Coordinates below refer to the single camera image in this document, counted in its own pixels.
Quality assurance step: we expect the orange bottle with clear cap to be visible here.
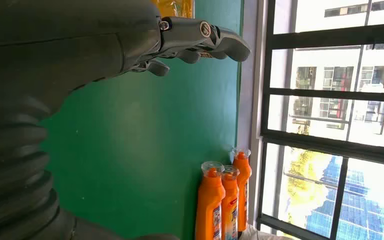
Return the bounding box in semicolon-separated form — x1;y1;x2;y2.
221;165;241;240
232;147;253;233
194;161;226;240

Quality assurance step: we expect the yellow plastic-wrapped cardboard sheet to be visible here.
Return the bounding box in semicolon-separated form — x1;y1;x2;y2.
150;0;195;19

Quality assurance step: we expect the black window frame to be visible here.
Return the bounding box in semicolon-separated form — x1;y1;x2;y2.
257;0;384;240

